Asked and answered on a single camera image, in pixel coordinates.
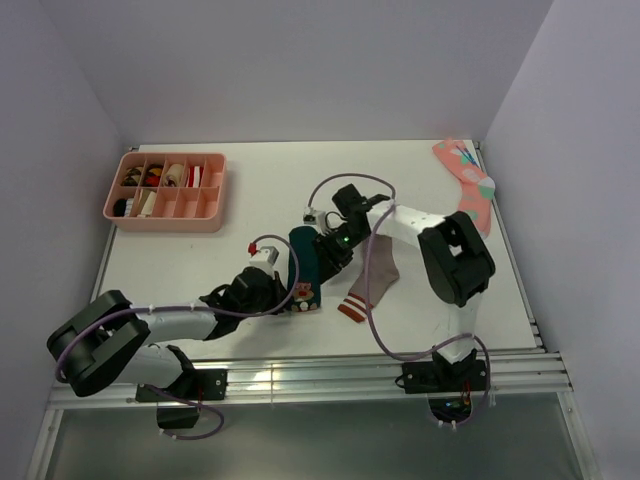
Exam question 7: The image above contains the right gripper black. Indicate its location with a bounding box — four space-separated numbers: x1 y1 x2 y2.
311 223 369 284

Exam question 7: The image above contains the dark green patterned sock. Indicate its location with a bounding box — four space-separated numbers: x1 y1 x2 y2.
287 225 321 313

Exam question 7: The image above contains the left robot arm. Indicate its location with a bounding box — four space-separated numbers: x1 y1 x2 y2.
46 267 292 399

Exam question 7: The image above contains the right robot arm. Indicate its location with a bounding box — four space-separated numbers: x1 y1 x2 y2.
313 184 496 390

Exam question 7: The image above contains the taupe sock red striped cuff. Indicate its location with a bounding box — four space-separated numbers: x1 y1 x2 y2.
337 235 400 323

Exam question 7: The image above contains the rolled red white sock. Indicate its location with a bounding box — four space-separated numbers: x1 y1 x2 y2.
186 165 204 188

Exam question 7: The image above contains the rolled tan pink sock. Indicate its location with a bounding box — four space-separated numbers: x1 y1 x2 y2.
163 164 184 187

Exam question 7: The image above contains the rolled beige sock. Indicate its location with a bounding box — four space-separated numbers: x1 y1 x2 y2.
137 189 157 218

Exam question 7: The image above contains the pink divided organizer tray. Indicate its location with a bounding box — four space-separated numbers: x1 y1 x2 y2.
103 151 227 233

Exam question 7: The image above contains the pink patterned sock pair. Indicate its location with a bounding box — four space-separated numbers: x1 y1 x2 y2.
432 139 496 239

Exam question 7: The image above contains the rolled dark red sock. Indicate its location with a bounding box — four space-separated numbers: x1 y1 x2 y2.
142 164 163 188

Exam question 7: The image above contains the rolled black white sock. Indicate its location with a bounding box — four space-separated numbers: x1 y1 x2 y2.
112 198 134 218

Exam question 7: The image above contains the rolled brown black sock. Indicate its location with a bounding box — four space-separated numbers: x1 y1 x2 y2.
121 166 143 187

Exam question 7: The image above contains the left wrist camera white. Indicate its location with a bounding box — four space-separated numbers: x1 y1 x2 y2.
248 243 279 277

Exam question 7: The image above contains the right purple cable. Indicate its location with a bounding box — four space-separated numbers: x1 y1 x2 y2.
305 172 492 429

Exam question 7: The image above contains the purple cable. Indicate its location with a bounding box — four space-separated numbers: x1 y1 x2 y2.
53 233 301 441
305 172 492 429

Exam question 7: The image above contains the aluminium rail frame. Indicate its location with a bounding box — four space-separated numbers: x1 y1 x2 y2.
28 140 601 479

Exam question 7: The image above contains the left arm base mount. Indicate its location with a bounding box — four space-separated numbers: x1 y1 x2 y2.
135 368 228 436

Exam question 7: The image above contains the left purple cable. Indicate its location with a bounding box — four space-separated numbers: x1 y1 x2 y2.
53 233 301 441

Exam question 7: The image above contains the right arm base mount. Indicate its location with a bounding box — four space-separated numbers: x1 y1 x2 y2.
394 350 488 423

